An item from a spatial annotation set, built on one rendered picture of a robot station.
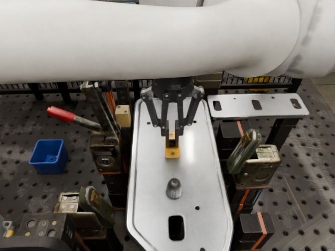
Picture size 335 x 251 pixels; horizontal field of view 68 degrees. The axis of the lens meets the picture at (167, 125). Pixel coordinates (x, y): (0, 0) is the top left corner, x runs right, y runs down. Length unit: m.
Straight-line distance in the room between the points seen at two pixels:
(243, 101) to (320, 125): 0.57
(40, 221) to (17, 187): 0.61
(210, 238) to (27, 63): 0.46
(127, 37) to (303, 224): 0.88
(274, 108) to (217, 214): 0.39
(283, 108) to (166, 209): 0.47
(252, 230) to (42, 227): 0.39
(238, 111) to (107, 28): 0.62
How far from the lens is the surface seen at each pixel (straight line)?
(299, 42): 0.28
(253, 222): 0.58
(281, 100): 0.84
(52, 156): 1.09
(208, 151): 0.64
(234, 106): 0.77
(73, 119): 0.58
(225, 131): 0.72
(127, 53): 0.18
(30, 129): 1.24
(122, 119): 0.66
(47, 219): 0.46
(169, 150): 0.62
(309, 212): 1.00
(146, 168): 0.61
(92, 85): 0.50
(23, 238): 0.38
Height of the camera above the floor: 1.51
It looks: 47 degrees down
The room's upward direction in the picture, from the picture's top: straight up
